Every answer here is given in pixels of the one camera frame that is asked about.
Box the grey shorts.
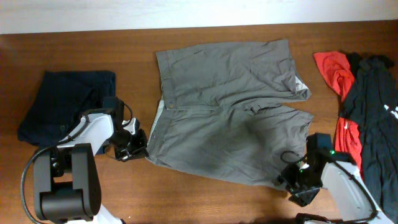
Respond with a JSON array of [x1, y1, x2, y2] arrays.
[[147, 40, 313, 189]]

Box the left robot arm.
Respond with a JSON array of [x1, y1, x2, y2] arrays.
[[27, 97, 148, 223]]

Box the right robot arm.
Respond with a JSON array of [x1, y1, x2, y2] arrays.
[[276, 133, 392, 223]]

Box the dark navy folded garment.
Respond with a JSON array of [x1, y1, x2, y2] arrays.
[[17, 70, 116, 147]]

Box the black garment with white print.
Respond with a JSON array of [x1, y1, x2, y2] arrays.
[[340, 53, 397, 223]]

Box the red garment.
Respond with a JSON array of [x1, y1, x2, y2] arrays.
[[313, 51, 364, 177]]

